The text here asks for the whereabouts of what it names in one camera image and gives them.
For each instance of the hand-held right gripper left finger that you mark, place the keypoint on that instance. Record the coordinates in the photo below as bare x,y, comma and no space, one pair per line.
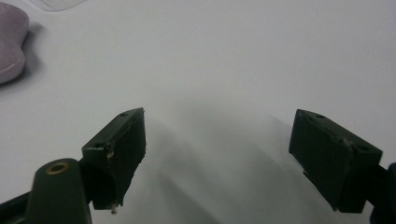
116,161

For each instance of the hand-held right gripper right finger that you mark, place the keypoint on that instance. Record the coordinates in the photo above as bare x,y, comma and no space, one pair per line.
330,161

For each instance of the pink plush cushion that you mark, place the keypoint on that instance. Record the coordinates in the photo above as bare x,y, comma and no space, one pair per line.
9,43

